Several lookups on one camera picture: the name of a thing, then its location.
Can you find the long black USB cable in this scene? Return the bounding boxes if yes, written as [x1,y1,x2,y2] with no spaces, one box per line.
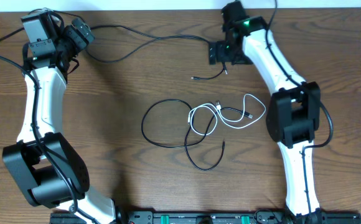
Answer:
[30,8,228,81]

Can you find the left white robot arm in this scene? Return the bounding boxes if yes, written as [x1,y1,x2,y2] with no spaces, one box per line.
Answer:
[2,12,116,223]

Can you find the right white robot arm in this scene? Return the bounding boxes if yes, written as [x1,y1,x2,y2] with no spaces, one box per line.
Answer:
[215,16,322,223]

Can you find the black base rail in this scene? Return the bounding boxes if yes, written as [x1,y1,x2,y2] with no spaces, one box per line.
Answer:
[49,210,361,224]

